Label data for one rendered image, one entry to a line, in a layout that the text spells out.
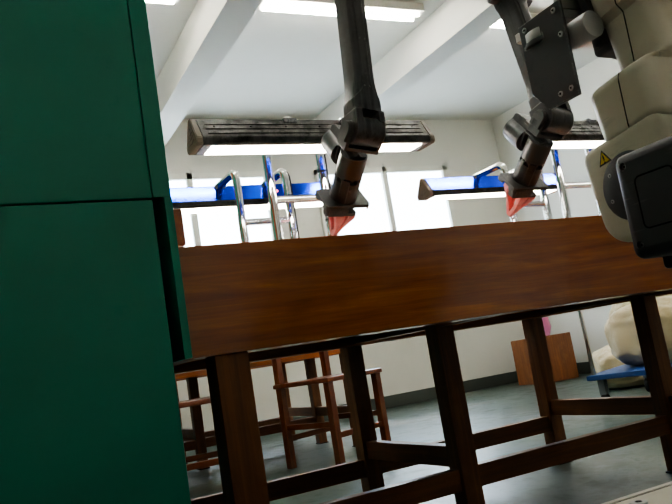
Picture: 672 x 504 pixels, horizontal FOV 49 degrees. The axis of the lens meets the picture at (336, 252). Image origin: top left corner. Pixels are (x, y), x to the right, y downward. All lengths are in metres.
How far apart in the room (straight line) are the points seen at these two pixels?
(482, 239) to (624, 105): 0.46
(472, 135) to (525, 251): 7.12
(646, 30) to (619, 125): 0.15
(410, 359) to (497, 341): 1.13
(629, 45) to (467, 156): 7.32
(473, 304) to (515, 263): 0.14
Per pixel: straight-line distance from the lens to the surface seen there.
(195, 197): 2.20
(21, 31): 1.28
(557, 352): 7.61
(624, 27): 1.27
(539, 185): 1.75
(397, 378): 7.51
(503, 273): 1.54
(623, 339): 4.73
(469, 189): 2.64
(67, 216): 1.18
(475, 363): 8.04
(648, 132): 1.16
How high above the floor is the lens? 0.54
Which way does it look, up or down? 8 degrees up
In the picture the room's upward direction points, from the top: 9 degrees counter-clockwise
